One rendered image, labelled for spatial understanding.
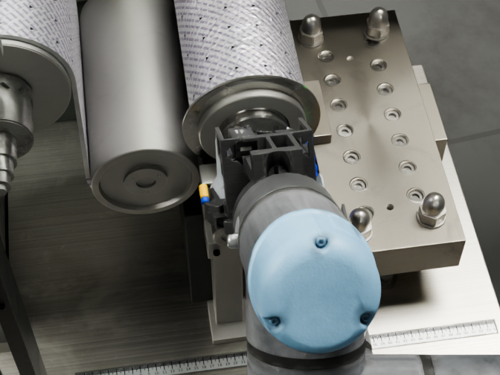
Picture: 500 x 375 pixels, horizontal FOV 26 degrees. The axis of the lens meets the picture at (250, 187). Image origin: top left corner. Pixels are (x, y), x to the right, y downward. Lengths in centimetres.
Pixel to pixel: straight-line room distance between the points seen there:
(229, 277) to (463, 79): 170
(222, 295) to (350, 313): 72
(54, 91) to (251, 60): 20
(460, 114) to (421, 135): 140
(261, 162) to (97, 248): 75
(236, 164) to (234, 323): 61
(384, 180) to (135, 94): 36
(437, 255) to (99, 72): 47
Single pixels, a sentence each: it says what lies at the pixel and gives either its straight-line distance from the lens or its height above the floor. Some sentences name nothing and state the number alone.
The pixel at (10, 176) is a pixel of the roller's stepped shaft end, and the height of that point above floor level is 134.
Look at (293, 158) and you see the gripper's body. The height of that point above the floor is 154.
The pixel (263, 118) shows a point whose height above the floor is 128.
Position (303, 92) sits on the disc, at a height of 129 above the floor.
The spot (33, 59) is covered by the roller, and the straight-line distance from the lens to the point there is 106.
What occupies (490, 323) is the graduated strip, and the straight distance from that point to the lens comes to 145.
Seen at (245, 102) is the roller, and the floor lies 130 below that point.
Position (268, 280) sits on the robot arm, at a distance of 62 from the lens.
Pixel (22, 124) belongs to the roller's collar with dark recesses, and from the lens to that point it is 104.
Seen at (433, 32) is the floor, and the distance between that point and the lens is 302.
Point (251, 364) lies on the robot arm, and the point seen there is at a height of 153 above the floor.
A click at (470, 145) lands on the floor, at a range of 278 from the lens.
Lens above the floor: 214
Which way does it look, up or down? 54 degrees down
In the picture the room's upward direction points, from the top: straight up
